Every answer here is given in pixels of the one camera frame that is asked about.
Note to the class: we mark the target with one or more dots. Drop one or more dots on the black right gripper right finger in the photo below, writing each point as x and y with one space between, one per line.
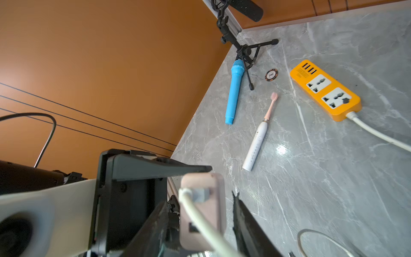
250 238

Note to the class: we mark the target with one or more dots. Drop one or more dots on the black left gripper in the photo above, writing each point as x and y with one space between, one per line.
129 186

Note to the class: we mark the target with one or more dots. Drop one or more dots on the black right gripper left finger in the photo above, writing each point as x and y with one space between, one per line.
158 237

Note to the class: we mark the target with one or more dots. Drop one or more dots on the pink usb charger block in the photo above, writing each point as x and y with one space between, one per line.
209 198

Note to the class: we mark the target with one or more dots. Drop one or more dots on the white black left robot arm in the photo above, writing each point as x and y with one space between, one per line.
17 178

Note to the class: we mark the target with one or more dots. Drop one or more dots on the white pink electric toothbrush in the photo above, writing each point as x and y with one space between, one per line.
259 137

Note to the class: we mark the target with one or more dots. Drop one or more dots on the blue toy microphone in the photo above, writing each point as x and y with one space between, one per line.
237 72

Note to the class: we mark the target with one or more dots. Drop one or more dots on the yellow power strip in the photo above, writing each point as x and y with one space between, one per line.
332 96

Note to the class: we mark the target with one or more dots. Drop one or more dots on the small poker chip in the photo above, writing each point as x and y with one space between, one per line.
271 75

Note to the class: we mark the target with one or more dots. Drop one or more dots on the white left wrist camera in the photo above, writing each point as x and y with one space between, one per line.
55 222

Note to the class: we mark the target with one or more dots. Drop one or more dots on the aluminium corner post left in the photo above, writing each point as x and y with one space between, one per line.
232 23

